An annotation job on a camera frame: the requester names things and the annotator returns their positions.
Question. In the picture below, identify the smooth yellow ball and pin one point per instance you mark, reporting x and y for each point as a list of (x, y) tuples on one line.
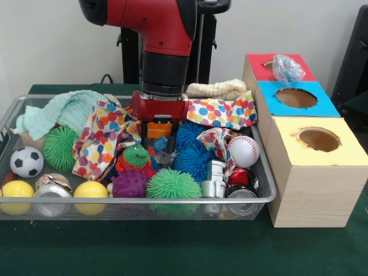
[(15, 191)]

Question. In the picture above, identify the white baseball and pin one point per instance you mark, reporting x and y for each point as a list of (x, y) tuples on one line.
[(243, 151)]

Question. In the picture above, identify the polka dot cloth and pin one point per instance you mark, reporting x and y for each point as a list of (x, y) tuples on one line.
[(100, 138), (221, 110)]

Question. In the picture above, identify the blue spiky ball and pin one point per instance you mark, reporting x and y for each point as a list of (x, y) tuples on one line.
[(192, 149)]

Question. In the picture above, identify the black upright panel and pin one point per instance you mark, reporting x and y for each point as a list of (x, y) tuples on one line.
[(353, 57)]

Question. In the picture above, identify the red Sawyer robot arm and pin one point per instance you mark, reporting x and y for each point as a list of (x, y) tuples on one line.
[(161, 26)]

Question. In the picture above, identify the yellow tennis ball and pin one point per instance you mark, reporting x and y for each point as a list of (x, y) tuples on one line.
[(90, 191)]

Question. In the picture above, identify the cream cloth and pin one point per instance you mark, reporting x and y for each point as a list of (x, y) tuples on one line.
[(215, 87)]

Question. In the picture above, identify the silver mesh bin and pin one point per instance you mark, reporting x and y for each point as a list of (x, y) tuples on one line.
[(187, 205)]

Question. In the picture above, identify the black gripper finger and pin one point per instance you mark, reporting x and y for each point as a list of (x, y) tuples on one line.
[(144, 132), (172, 138)]

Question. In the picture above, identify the purple spiky toy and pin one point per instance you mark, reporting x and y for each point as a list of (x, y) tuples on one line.
[(129, 184)]

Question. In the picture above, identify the black and white soccer ball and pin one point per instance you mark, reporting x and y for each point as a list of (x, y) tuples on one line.
[(27, 162)]

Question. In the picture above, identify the silver toy robot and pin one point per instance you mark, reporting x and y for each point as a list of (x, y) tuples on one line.
[(214, 179)]

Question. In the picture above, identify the mint green cloth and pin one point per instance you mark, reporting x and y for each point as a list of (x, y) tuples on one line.
[(66, 112)]

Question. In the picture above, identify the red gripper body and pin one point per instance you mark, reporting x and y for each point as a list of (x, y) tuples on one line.
[(161, 110)]

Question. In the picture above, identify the green covered side table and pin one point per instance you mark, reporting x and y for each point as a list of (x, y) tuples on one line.
[(359, 102)]

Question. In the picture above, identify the dark green table cloth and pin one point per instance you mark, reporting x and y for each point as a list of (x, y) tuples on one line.
[(172, 247)]

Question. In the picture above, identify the green spiky ball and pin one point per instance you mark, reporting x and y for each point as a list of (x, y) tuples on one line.
[(59, 146), (172, 185)]

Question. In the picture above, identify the wooden box with three holes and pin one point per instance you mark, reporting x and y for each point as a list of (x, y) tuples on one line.
[(316, 195)]

